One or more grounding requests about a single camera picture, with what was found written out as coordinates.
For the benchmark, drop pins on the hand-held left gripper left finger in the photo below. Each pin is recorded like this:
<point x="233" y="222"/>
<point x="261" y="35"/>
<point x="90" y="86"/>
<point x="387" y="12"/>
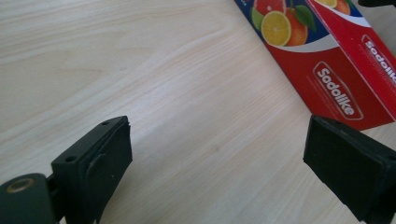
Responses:
<point x="93" y="168"/>

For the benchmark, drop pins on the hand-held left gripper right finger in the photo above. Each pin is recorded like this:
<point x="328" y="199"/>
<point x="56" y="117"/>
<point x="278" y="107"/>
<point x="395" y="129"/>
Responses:
<point x="348" y="158"/>

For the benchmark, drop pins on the red box with fruit print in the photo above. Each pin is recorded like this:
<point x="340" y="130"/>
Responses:
<point x="330" y="71"/>

